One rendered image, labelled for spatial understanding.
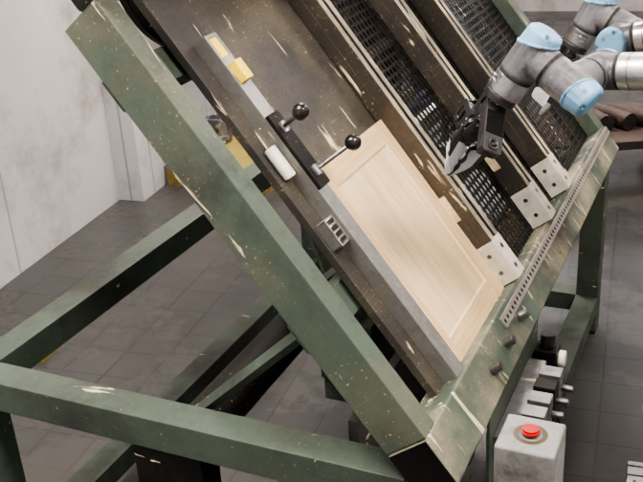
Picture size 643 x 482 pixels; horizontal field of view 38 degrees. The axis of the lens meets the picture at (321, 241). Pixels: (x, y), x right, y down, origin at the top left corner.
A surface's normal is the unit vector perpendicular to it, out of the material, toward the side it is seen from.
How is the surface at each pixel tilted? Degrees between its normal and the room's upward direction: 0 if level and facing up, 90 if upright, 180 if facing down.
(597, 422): 0
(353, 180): 53
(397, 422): 90
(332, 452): 0
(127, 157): 90
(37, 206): 90
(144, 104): 90
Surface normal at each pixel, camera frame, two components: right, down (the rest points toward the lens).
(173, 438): -0.41, 0.40
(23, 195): 0.95, 0.07
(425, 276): 0.69, -0.45
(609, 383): -0.06, -0.91
